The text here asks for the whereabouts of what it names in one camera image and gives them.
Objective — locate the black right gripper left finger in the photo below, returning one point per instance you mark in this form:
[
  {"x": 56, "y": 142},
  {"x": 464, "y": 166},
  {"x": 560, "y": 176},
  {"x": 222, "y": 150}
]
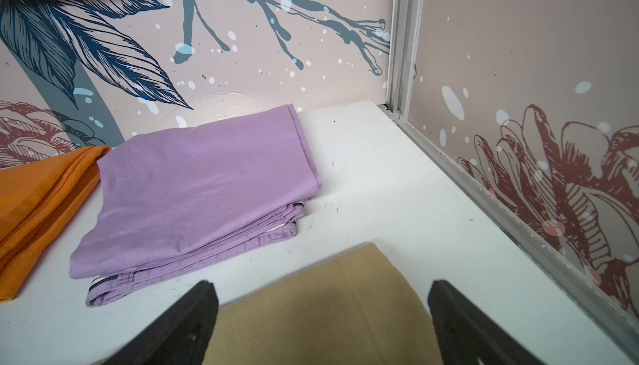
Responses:
[{"x": 181, "y": 335}]

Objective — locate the aluminium frame post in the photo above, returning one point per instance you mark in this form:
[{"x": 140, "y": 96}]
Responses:
[{"x": 406, "y": 18}]

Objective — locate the beige pants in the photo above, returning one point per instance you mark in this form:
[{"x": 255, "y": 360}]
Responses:
[{"x": 356, "y": 308}]

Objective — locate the purple pants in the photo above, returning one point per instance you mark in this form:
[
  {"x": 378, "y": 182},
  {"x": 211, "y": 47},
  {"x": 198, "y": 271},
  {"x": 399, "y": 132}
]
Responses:
[{"x": 180, "y": 200}]

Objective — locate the orange pants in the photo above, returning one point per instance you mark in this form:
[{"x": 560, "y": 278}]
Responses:
[{"x": 38, "y": 201}]

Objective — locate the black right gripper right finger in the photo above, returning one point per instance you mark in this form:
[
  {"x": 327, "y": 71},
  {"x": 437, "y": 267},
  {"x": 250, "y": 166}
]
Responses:
[{"x": 466, "y": 335}]

